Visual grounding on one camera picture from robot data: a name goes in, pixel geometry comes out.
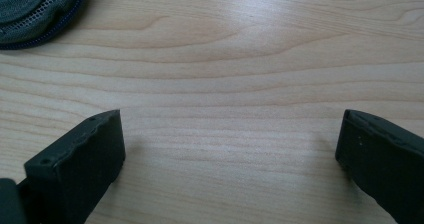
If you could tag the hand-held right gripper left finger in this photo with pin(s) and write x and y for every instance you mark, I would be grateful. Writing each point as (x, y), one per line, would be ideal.
(76, 170)

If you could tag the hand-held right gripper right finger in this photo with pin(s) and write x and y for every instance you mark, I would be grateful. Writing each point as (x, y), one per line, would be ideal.
(383, 160)

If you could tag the dark zippered pencil case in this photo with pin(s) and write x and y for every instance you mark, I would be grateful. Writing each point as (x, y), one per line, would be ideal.
(33, 14)

